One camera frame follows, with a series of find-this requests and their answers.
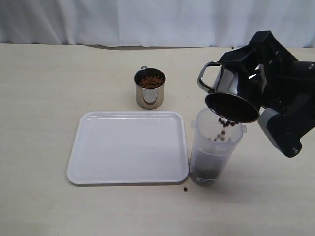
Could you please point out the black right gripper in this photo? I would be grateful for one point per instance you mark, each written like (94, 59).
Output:
(289, 97)

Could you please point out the clear plastic tall container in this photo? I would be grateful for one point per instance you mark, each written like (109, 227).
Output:
(215, 140)

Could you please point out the steel cup with pellets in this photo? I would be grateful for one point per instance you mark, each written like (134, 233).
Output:
(149, 84)

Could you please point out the white curtain backdrop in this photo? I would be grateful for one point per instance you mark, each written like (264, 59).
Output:
(156, 23)

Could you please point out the white plastic tray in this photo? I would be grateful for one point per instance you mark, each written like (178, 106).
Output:
(129, 148)

